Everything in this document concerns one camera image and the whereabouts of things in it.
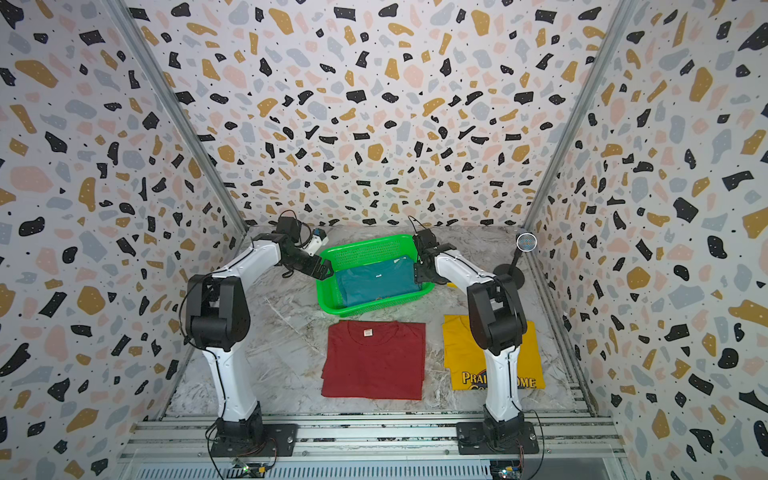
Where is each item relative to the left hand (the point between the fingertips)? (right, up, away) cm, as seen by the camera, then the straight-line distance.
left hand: (322, 266), depth 99 cm
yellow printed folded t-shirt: (+45, -27, -11) cm, 54 cm away
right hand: (+37, -3, +2) cm, 37 cm away
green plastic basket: (+19, +6, +14) cm, 24 cm away
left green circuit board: (-9, -47, -29) cm, 56 cm away
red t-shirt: (+19, -27, -13) cm, 35 cm away
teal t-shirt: (+18, -5, +2) cm, 19 cm away
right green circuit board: (+51, -47, -28) cm, 75 cm away
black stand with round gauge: (+61, +7, -17) cm, 63 cm away
